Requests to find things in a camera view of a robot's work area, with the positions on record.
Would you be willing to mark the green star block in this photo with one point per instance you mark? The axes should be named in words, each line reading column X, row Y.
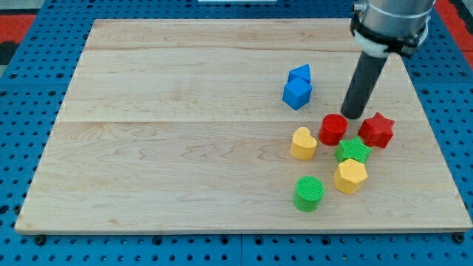
column 352, row 149

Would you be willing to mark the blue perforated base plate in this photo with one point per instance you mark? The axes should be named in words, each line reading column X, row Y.
column 32, row 89

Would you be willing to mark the green cylinder block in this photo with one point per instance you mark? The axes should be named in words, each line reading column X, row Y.
column 308, row 193

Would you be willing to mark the red star block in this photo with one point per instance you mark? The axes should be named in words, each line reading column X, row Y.
column 377, row 131

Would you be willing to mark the yellow hexagon block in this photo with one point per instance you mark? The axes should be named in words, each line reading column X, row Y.
column 350, row 176

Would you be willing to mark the blue cube block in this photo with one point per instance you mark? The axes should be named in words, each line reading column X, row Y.
column 297, row 93

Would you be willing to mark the yellow heart block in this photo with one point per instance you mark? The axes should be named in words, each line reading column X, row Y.
column 303, row 145

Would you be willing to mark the blue pentagon block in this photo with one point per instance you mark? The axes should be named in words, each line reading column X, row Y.
column 302, row 72

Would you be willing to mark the wooden board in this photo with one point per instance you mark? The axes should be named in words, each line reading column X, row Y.
column 179, row 127

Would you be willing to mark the red cylinder block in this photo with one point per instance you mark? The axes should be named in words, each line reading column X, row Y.
column 332, row 130

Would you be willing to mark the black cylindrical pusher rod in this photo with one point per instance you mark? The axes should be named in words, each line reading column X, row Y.
column 364, row 79

